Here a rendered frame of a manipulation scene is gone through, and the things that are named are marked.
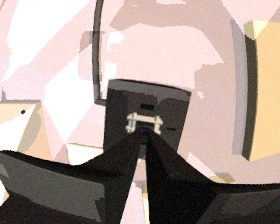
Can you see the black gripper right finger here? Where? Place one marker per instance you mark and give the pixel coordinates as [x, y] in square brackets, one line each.
[179, 194]

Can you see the black usb plug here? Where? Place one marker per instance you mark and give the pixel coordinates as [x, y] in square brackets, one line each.
[145, 127]

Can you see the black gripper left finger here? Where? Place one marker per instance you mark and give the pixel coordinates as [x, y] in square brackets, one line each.
[95, 191]

